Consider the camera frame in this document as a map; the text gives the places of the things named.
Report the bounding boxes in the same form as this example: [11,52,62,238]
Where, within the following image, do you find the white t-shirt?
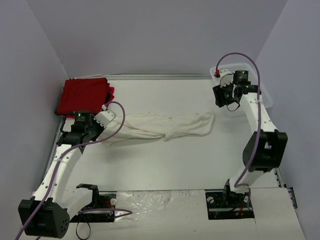
[102,111,215,147]

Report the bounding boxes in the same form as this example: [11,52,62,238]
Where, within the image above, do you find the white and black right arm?
[213,70,288,207]

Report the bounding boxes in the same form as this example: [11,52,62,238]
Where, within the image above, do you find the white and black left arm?
[16,111,109,239]

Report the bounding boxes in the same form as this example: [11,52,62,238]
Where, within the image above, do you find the white plastic basket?
[209,63,273,109]

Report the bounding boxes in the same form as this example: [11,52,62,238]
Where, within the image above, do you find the dark red folded t-shirt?
[57,77,112,108]

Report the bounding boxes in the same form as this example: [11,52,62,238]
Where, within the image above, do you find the white foam board front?
[65,188,305,240]

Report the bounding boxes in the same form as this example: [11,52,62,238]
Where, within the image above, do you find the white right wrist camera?
[215,69,234,87]

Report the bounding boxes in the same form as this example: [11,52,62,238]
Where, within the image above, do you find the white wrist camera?
[93,110,117,129]
[215,69,234,87]

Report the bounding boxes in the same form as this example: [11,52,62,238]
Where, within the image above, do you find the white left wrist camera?
[93,110,117,129]

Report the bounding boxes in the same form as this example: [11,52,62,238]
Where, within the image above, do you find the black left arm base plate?
[70,192,117,223]

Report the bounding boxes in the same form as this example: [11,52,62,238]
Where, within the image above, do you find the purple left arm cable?
[13,101,133,240]

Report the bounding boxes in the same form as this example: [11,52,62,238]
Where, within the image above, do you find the thin black cable loop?
[76,212,92,240]

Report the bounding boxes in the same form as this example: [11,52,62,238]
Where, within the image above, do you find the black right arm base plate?
[205,190,255,220]

